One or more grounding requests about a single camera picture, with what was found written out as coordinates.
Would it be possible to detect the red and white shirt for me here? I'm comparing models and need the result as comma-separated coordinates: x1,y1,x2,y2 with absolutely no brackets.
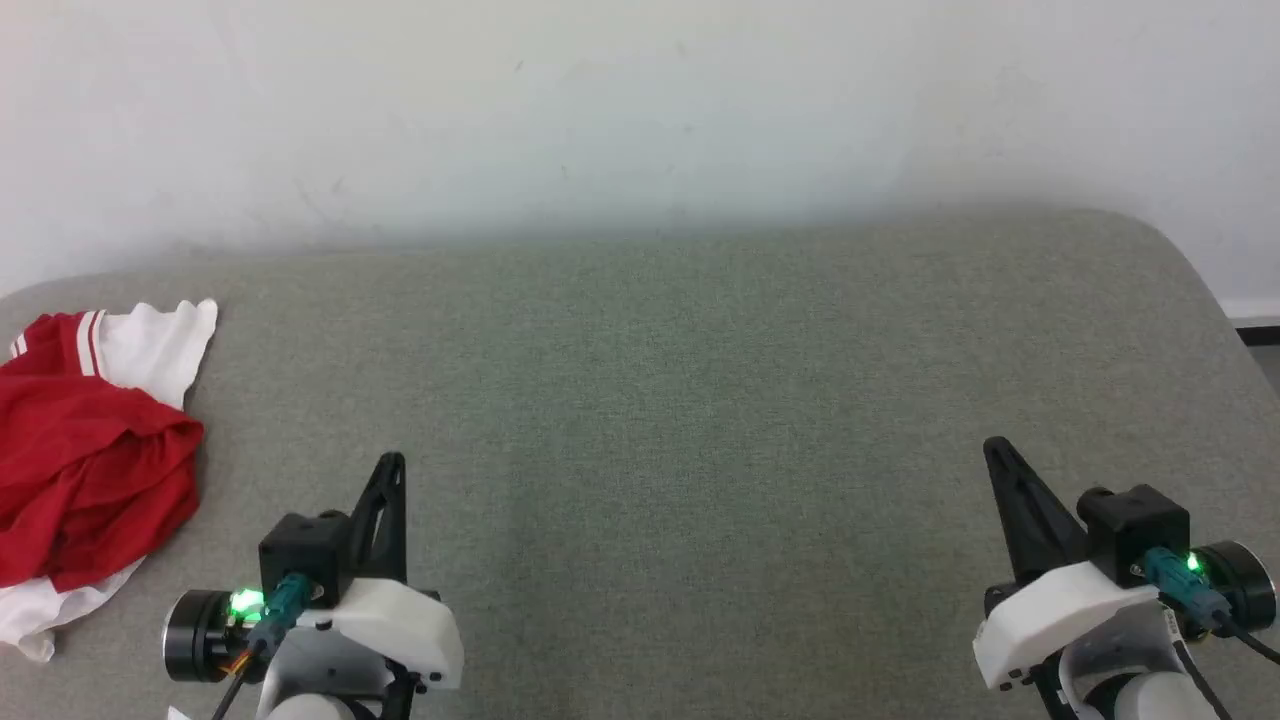
0,298,219,664

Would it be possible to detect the grey-green fabric sofa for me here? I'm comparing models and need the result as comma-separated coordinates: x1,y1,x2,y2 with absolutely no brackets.
0,205,1280,720

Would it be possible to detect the left arm cable teal plug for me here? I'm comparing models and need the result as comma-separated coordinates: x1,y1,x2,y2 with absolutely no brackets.
208,572,314,720

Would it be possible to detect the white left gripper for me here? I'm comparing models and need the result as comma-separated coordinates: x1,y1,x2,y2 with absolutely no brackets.
268,452,466,720

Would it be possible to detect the right arm cable teal plug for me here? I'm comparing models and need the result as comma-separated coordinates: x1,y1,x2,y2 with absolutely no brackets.
1143,547,1280,663

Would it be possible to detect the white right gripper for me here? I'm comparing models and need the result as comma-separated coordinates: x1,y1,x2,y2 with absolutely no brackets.
973,437,1187,720

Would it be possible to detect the arm cable teal plug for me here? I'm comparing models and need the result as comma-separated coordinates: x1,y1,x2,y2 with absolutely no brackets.
208,572,314,720
1143,547,1280,663

